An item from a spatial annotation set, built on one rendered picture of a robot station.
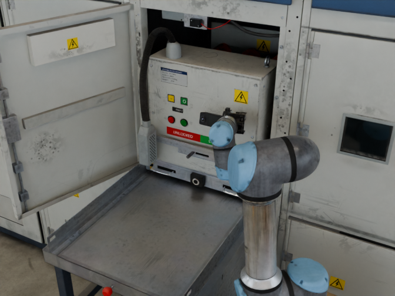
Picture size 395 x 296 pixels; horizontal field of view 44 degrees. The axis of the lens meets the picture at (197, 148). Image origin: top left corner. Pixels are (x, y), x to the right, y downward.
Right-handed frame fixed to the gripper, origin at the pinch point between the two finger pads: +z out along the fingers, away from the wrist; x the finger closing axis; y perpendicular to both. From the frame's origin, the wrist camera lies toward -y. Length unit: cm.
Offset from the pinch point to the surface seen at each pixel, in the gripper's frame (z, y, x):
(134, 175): 12, -42, -33
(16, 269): 50, -125, -113
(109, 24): 0, -50, 31
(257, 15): -5.2, 7.6, 37.5
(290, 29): -7.4, 19.3, 33.4
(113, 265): -38, -31, -49
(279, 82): -1.4, 17.4, 14.5
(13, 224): 69, -139, -95
